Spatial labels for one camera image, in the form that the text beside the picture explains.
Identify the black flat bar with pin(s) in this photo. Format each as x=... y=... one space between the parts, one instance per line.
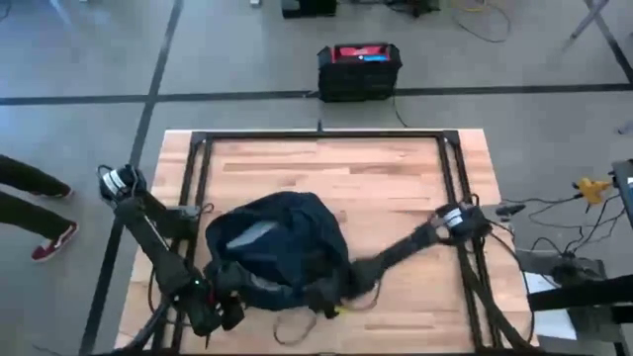
x=583 y=295

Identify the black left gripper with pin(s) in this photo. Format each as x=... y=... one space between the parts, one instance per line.
x=228 y=296

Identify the white paper sheet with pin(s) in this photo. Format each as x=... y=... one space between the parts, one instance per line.
x=554 y=324

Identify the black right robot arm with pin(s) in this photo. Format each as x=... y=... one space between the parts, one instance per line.
x=420 y=242

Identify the grey equipment box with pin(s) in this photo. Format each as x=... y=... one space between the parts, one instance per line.
x=531 y=259

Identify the person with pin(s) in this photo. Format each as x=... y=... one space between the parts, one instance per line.
x=25 y=178

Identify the black and red power station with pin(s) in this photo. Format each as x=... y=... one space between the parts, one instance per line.
x=358 y=74

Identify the grey stand leg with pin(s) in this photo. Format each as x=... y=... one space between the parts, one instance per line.
x=586 y=22

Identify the small black device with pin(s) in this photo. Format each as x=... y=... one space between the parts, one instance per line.
x=509 y=210

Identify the grey laptop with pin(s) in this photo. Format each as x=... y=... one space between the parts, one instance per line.
x=625 y=193

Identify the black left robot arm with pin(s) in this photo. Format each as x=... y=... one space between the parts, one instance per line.
x=148 y=237

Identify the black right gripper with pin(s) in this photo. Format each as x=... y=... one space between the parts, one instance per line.
x=346 y=292

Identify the black equipment box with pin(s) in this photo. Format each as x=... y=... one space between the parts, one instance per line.
x=309 y=7

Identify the dark blue backpack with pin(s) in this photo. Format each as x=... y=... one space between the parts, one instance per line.
x=287 y=247

